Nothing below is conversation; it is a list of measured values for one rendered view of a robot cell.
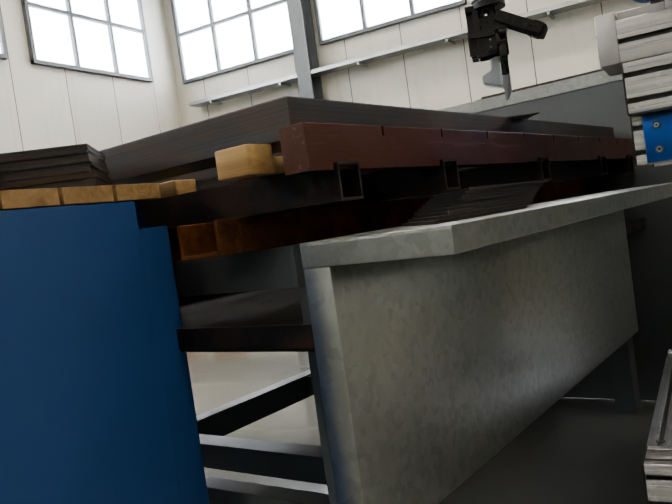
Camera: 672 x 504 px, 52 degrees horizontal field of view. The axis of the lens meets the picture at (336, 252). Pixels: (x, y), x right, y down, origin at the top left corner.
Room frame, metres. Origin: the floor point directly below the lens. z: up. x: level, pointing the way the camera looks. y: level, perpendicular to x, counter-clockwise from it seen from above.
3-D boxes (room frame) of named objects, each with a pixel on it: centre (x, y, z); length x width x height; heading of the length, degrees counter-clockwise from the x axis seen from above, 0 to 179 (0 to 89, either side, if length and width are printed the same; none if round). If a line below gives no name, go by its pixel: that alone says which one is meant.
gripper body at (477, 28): (1.53, -0.40, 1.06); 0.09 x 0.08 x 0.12; 74
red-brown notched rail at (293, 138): (1.51, -0.45, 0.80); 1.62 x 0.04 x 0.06; 143
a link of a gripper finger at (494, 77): (1.52, -0.40, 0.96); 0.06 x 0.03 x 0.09; 74
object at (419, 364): (1.33, -0.36, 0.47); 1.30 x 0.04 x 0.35; 143
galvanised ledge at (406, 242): (1.28, -0.43, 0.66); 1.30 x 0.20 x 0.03; 143
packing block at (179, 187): (1.28, 0.28, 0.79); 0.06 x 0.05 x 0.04; 53
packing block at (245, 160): (0.93, 0.10, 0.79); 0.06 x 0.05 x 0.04; 53
